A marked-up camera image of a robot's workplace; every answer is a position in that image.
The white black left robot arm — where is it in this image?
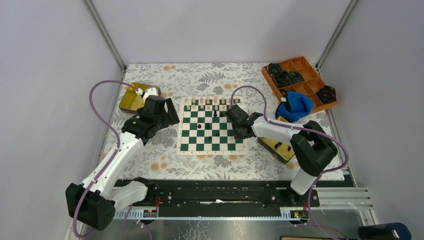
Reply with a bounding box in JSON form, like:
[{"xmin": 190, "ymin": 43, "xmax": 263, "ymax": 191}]
[{"xmin": 65, "ymin": 95, "xmax": 180, "ymax": 231}]

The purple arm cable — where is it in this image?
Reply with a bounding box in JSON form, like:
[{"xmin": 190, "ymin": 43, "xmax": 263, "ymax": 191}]
[
  {"xmin": 72, "ymin": 79, "xmax": 143, "ymax": 239},
  {"xmin": 230, "ymin": 85, "xmax": 350, "ymax": 239}
]

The dark cylinder bottle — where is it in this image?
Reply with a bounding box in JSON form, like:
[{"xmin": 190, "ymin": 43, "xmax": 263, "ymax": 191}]
[{"xmin": 358, "ymin": 222, "xmax": 412, "ymax": 240}]

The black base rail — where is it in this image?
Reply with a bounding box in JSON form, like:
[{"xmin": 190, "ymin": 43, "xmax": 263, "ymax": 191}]
[{"xmin": 133, "ymin": 179, "xmax": 308, "ymax": 218}]

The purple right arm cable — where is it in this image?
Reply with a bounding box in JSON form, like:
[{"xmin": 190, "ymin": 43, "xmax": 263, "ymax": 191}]
[{"xmin": 230, "ymin": 85, "xmax": 350, "ymax": 239}]

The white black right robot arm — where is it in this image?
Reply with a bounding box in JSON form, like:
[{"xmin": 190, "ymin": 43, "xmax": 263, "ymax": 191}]
[{"xmin": 226, "ymin": 104, "xmax": 338, "ymax": 206}]

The orange compartment tray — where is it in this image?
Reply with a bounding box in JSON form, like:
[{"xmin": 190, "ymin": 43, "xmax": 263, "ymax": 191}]
[{"xmin": 261, "ymin": 56, "xmax": 338, "ymax": 114}]

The green white chess board mat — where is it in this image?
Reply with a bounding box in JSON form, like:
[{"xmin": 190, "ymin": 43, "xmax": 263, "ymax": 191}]
[{"xmin": 176, "ymin": 95, "xmax": 248, "ymax": 156}]

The gold tin lid left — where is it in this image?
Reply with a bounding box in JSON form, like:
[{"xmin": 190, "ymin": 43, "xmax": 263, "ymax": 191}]
[{"xmin": 118, "ymin": 82, "xmax": 161, "ymax": 115}]

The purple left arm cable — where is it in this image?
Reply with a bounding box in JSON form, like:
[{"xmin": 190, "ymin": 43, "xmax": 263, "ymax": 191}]
[{"xmin": 72, "ymin": 79, "xmax": 143, "ymax": 239}]

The gold tin box right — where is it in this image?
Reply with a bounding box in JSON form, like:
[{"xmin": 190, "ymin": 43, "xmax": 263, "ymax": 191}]
[{"xmin": 252, "ymin": 116, "xmax": 295, "ymax": 165}]

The black hexagonal part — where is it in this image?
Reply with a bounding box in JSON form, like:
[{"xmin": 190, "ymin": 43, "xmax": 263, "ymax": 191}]
[{"xmin": 315, "ymin": 85, "xmax": 337, "ymax": 105}]

